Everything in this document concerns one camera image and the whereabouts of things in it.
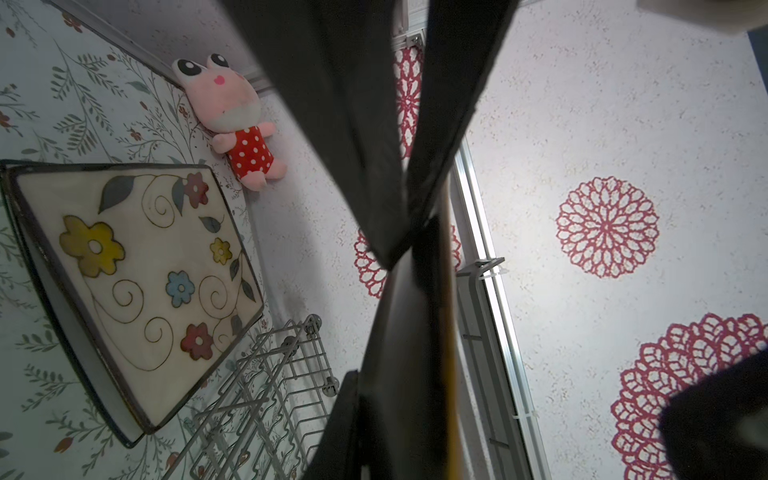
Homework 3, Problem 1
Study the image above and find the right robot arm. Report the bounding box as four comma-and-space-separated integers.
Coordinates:
304, 353, 767, 479

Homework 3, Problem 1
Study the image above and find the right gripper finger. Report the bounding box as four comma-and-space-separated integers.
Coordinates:
301, 371, 360, 480

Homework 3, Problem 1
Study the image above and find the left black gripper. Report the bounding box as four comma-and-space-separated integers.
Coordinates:
636, 0, 767, 34

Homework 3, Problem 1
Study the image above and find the pink pig plush toy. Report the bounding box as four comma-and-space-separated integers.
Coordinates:
171, 53, 287, 192

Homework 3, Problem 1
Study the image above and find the grey wire dish rack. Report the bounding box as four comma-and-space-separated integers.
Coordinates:
164, 314, 341, 479

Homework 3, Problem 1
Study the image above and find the grey wall shelf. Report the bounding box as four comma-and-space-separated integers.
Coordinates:
456, 257, 536, 479

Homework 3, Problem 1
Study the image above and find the black square plate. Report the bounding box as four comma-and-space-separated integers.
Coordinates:
4, 163, 266, 436
359, 191, 462, 479

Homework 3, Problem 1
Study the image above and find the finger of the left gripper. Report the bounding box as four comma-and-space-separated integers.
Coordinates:
406, 1, 519, 235
221, 1, 408, 269

